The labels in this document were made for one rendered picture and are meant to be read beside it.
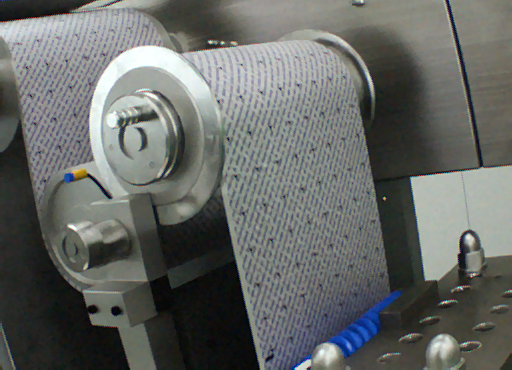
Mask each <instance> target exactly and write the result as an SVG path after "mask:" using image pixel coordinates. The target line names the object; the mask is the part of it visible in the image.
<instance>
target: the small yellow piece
mask: <svg viewBox="0 0 512 370"><path fill-rule="evenodd" d="M87 177H88V178H89V179H91V180H92V181H93V182H95V183H96V185H97V186H98V187H99V188H100V189H101V191H102V192H103V193H104V195H105V196H106V197H107V198H108V199H113V197H112V196H111V195H110V194H109V193H108V192H107V191H106V190H105V189H104V186H103V185H102V184H101V183H100V182H98V181H97V180H96V178H95V177H94V176H92V175H91V174H89V173H88V172H87V170H86V169H85V168H81V169H77V170H74V171H70V172H69V173H66V174H64V181H66V182H67V183H69V182H72V181H80V180H82V179H86V178H87Z"/></svg>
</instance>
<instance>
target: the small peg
mask: <svg viewBox="0 0 512 370"><path fill-rule="evenodd" d="M141 118H142V115H141V111H140V110H139V108H138V107H136V106H132V107H126V108H122V109H120V110H117V111H112V112H110V113H109V114H108V116H107V123H108V125H109V128H111V129H118V128H123V127H125V126H127V125H131V124H136V123H139V122H140V120H141Z"/></svg>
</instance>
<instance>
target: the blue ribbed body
mask: <svg viewBox="0 0 512 370"><path fill-rule="evenodd" d="M401 294H403V292H401V291H394V292H392V293H390V294H389V295H388V296H387V297H386V298H385V299H383V300H382V301H381V302H380V303H378V304H377V305H375V307H374V308H372V309H370V310H369V311H368V312H367V313H365V314H363V315H361V317H360V318H359V319H357V320H355V321H354V322H353V324H352V325H350V326H348V327H346V328H345V329H344V330H342V331H340V332H339V333H337V334H336V336H334V337H333V338H332V339H330V340H328V342H331V343H333V344H335V345H337V346H339V347H340V350H342V352H343V354H344V355H345V358H344V359H346V358H347V357H348V356H350V355H351V354H352V353H353V352H355V351H357V350H358V349H359V348H360V347H361V346H362V345H363V344H364V343H366V342H367V341H368V340H370V339H372V338H373V337H374V336H375V335H376V334H377V333H378V332H379V331H380V330H382V329H380V325H381V324H380V320H379V315H378V313H379V312H381V311H382V310H383V309H384V308H386V307H387V306H388V305H390V304H391V303H392V301H394V300H395V299H396V298H398V297H399V296H400V295H401ZM312 353H313V352H312ZM312 353H311V354H310V355H309V356H307V357H305V358H303V359H301V360H300V362H298V363H295V364H294V365H293V366H292V367H291V368H290V370H294V369H295V368H296V367H298V366H299V365H301V364H303V363H304V362H305V361H307V360H310V357H311V355H312Z"/></svg>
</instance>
